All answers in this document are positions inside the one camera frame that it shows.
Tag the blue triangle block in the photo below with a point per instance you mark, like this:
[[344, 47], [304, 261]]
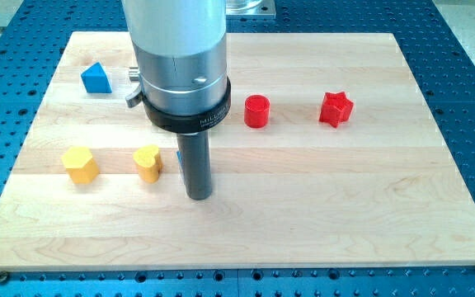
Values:
[[95, 79]]

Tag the yellow heart block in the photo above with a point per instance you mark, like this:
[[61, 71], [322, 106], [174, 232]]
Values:
[[148, 163]]

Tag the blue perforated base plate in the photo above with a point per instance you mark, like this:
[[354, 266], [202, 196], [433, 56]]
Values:
[[31, 45]]

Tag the red star block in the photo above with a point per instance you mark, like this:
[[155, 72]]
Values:
[[336, 108]]

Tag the yellow hexagon block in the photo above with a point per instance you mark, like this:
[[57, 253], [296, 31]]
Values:
[[80, 165]]

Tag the wooden board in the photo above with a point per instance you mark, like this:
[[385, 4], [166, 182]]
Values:
[[381, 189]]

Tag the red cylinder block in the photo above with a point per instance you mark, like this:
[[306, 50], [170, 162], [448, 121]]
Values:
[[256, 111]]

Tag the blue block behind rod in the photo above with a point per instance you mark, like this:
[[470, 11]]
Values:
[[179, 159]]

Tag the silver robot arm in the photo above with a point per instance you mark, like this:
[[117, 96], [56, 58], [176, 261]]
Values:
[[180, 49]]

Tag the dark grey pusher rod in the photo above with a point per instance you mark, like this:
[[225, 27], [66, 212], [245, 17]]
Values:
[[195, 164]]

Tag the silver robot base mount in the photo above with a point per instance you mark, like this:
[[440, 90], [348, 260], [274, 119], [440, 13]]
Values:
[[250, 9]]

